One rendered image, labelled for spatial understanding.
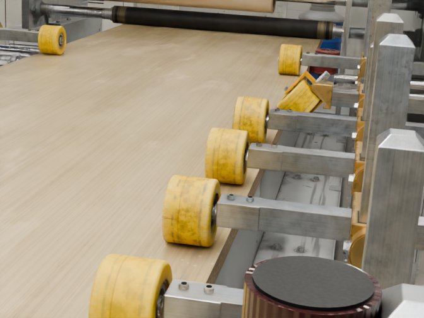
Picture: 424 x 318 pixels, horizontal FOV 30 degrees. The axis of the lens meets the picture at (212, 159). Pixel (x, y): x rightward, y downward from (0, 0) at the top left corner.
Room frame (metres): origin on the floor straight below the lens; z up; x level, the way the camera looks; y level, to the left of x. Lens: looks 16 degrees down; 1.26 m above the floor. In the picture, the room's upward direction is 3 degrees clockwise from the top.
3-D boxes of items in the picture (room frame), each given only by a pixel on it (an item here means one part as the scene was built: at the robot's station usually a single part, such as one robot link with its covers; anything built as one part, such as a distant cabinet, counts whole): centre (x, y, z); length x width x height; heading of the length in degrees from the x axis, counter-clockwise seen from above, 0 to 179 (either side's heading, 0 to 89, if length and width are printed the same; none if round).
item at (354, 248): (0.83, -0.18, 0.95); 0.14 x 0.06 x 0.05; 170
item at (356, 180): (1.07, -0.23, 0.95); 0.14 x 0.06 x 0.05; 170
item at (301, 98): (1.61, -0.17, 0.93); 0.09 x 0.08 x 0.09; 80
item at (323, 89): (1.60, -0.19, 0.95); 0.10 x 0.04 x 0.10; 80
